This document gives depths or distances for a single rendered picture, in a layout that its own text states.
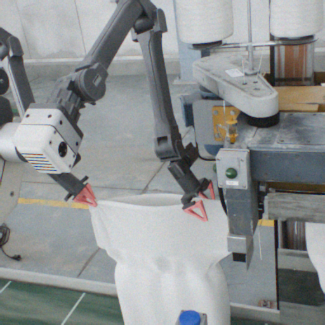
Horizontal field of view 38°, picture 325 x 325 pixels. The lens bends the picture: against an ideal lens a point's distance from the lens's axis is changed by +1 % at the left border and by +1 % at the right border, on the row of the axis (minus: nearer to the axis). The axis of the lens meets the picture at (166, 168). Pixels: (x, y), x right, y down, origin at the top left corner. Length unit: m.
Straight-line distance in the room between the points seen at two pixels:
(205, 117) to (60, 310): 1.14
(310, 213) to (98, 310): 1.13
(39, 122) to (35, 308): 1.40
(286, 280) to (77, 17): 6.00
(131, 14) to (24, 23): 6.53
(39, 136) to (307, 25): 0.76
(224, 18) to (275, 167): 0.47
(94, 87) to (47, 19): 6.48
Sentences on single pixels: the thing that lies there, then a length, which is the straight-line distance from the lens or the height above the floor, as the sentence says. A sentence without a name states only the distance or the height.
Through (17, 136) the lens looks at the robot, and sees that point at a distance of 1.05.
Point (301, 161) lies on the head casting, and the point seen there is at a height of 1.30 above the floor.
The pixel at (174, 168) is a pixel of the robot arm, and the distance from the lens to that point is 1.42.
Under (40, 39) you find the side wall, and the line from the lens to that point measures 7.77.
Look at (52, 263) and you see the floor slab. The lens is 3.22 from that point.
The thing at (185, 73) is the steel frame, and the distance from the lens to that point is 6.35.
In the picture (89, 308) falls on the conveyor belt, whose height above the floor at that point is 0.38.
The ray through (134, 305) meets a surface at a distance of 1.76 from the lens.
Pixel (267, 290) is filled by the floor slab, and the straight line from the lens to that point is 2.74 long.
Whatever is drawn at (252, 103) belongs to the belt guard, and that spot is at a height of 1.40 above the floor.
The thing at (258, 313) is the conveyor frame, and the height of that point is 0.40.
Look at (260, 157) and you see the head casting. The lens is 1.18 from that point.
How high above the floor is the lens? 1.83
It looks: 27 degrees down
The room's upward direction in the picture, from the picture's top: 8 degrees counter-clockwise
